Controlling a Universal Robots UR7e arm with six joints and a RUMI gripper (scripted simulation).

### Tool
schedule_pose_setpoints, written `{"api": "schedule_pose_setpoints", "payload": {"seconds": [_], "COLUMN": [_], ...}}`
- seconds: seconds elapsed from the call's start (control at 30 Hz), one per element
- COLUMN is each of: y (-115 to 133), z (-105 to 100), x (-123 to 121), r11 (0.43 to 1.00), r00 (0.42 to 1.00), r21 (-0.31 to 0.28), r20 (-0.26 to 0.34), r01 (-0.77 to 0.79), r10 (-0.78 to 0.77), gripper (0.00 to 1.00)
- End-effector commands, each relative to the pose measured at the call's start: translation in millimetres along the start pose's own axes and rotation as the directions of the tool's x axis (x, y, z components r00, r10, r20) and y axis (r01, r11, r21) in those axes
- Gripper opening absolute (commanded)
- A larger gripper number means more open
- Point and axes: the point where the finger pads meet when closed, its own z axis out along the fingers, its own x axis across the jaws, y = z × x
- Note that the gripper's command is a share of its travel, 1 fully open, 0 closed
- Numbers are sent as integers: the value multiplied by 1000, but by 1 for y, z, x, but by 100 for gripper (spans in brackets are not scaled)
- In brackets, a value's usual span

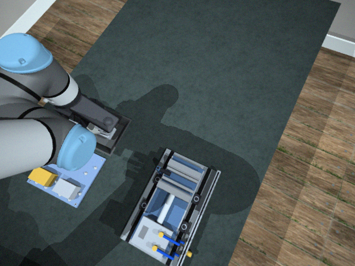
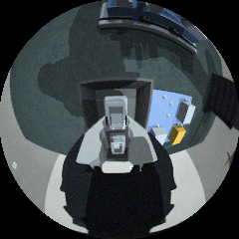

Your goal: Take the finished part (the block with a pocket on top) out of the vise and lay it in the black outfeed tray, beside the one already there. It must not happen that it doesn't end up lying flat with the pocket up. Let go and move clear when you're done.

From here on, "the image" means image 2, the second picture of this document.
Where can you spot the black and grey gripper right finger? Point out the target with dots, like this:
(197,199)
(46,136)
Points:
(146,151)

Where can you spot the yellow rectangular block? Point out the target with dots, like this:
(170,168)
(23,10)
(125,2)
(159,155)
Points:
(176,134)

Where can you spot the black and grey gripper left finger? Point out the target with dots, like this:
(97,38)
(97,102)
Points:
(86,152)

